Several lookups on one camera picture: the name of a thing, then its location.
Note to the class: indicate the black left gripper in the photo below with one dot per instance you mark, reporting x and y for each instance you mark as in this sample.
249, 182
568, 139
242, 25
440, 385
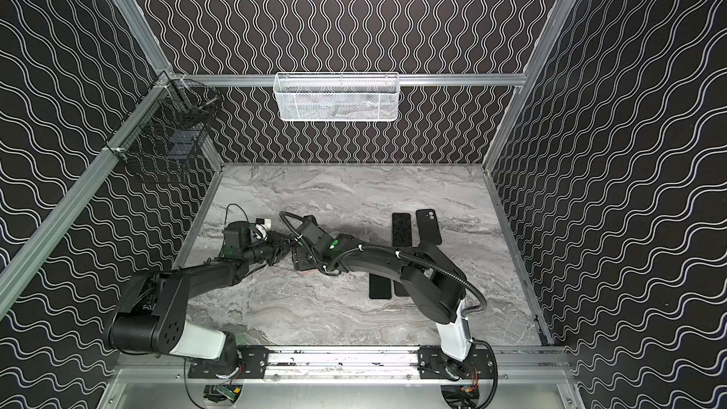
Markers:
274, 245

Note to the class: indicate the black phone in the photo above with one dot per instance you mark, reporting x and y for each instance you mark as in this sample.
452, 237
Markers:
402, 230

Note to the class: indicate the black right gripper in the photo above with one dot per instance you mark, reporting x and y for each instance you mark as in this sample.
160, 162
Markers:
306, 253

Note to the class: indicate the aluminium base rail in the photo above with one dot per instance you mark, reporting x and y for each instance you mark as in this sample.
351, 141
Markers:
356, 365

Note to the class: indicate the white wire mesh basket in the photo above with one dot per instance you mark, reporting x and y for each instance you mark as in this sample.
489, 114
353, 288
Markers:
337, 96

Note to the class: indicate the black mounting plate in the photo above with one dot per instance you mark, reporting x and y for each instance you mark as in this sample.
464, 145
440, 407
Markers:
434, 364
250, 362

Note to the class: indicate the black wire basket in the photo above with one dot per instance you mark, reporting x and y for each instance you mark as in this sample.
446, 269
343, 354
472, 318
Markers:
167, 146

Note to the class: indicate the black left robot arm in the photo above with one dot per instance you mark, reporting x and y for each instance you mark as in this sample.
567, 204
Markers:
151, 315

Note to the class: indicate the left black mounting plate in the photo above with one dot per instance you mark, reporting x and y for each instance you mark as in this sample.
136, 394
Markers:
250, 362

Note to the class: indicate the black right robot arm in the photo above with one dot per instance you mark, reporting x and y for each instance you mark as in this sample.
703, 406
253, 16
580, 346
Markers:
437, 286

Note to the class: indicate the black phone case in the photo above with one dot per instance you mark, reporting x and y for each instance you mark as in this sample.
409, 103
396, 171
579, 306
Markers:
428, 226

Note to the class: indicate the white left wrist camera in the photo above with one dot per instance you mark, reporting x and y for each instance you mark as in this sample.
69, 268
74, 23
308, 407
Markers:
261, 228

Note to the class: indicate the black smartphone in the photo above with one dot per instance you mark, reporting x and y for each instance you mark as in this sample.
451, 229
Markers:
379, 288

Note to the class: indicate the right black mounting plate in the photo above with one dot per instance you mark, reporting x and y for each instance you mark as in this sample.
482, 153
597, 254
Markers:
434, 364

